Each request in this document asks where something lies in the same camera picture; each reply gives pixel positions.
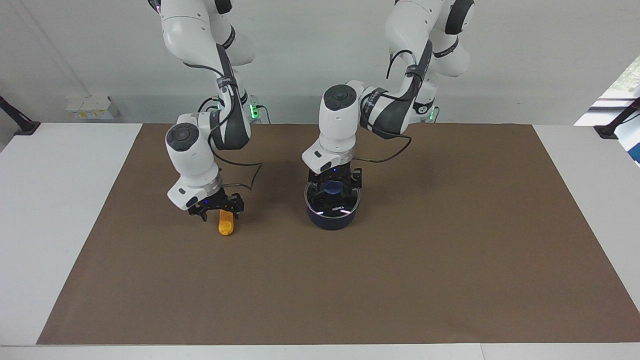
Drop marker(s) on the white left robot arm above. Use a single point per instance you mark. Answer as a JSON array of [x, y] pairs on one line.
[[340, 120]]

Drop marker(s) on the black clamp stand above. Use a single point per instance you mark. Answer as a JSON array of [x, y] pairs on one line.
[[20, 122], [615, 125]]

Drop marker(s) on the dark blue saucepan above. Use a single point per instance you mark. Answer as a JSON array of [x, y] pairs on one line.
[[332, 220]]

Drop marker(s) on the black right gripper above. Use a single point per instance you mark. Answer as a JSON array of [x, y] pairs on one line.
[[217, 201]]

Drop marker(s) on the brown table mat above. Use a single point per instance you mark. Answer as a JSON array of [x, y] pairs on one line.
[[350, 280]]

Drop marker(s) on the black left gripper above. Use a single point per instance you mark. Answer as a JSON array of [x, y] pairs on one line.
[[334, 174]]

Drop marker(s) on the white wall socket box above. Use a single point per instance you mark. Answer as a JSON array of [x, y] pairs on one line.
[[92, 107]]

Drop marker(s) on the glass lid with blue knob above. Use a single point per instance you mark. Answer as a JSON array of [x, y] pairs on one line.
[[334, 204]]

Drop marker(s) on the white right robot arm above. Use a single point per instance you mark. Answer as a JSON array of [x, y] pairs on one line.
[[192, 155]]

